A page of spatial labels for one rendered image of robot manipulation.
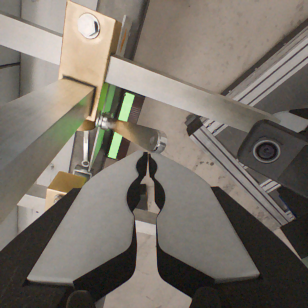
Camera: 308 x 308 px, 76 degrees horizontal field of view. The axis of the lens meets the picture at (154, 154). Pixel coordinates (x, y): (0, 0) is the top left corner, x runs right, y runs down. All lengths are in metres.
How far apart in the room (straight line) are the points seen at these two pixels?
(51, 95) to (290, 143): 0.21
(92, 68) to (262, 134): 0.19
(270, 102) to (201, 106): 0.83
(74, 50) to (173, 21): 0.89
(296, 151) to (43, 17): 0.50
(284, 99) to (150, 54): 0.67
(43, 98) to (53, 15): 0.36
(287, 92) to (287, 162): 0.91
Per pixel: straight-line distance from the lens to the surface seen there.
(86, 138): 0.47
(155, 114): 1.17
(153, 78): 0.25
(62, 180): 0.37
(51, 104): 0.18
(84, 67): 0.25
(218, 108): 0.27
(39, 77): 0.56
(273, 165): 0.21
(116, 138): 0.46
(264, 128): 0.20
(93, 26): 0.23
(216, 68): 1.17
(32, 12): 0.55
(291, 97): 1.13
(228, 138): 1.08
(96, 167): 0.51
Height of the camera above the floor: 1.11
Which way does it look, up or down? 60 degrees down
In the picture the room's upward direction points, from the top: 178 degrees clockwise
